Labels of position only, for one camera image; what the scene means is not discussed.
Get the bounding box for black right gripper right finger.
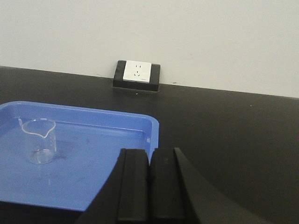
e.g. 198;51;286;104
149;147;267;224

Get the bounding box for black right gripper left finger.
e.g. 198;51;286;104
76;148;149;224

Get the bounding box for blue plastic tray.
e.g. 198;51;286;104
0;101;159;211

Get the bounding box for white wall power socket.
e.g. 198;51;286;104
113;60;161;92

